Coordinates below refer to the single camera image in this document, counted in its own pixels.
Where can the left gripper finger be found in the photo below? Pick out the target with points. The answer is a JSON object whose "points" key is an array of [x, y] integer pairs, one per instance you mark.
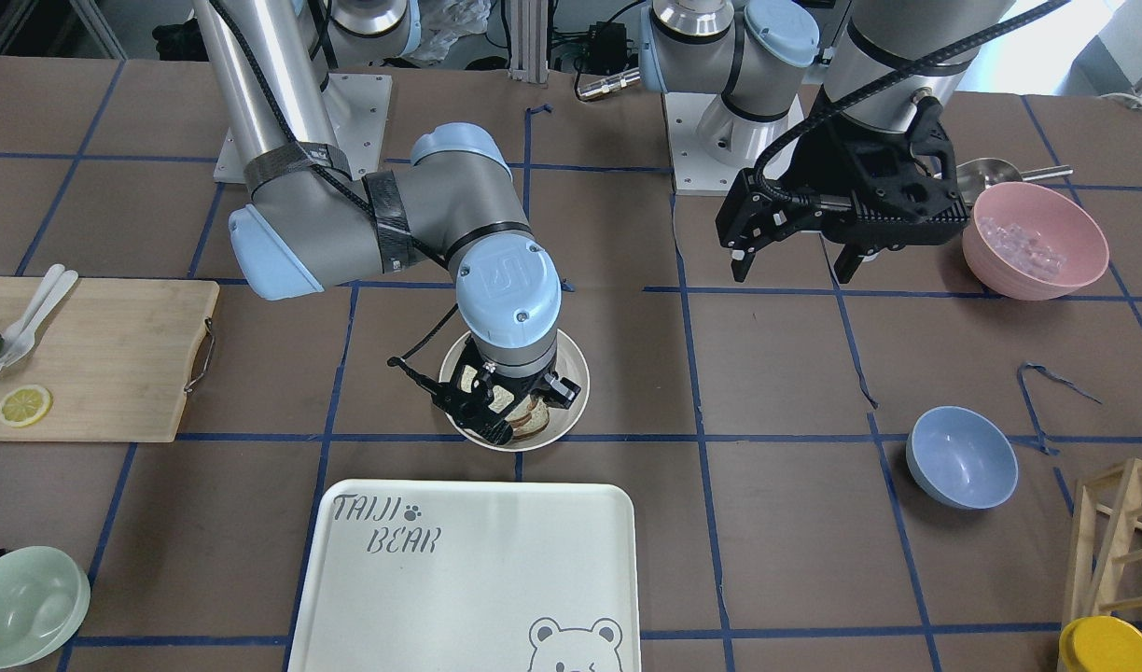
{"points": [[848, 261], [741, 261]]}

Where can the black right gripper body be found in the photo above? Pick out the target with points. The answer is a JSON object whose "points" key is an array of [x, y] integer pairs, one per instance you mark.
{"points": [[554, 387]]}

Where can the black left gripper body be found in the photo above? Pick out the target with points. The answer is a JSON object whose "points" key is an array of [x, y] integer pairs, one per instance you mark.
{"points": [[825, 166]]}

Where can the bread slice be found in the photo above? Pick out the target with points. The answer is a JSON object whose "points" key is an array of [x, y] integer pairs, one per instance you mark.
{"points": [[526, 417]]}

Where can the white round plate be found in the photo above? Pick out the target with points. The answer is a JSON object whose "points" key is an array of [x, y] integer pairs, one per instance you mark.
{"points": [[570, 363]]}

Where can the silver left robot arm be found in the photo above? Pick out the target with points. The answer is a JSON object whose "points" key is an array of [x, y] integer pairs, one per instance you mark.
{"points": [[754, 54]]}

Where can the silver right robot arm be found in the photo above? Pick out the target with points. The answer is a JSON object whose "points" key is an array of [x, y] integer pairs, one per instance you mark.
{"points": [[314, 219]]}

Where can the metal scoop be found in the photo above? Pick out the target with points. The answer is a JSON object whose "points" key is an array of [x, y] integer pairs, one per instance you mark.
{"points": [[974, 177]]}

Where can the pink bowl with ice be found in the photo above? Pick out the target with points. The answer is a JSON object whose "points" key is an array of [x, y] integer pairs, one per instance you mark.
{"points": [[1032, 244]]}

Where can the cream bear serving tray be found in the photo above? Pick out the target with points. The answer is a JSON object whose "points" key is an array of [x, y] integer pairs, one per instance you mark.
{"points": [[469, 576]]}

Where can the blue bowl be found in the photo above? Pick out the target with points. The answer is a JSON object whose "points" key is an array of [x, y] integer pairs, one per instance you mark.
{"points": [[961, 459]]}

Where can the bamboo cutting board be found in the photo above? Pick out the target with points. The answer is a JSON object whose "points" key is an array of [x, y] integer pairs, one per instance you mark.
{"points": [[116, 356]]}

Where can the wooden cup rack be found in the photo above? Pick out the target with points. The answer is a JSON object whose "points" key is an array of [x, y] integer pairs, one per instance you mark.
{"points": [[1105, 539]]}

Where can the white plastic spoon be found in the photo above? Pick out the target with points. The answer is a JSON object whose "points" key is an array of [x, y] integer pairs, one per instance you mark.
{"points": [[11, 356]]}

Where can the lemon slice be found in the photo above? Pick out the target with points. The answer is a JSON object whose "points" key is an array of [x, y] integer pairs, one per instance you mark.
{"points": [[25, 406]]}

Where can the yellow cup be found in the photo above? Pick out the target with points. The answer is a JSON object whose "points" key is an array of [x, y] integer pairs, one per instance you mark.
{"points": [[1100, 643]]}

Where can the white plastic fork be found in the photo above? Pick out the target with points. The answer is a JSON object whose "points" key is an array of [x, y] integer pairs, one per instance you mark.
{"points": [[30, 299]]}

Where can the green bowl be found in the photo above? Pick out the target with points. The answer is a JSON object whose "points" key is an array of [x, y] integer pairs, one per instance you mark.
{"points": [[44, 597]]}

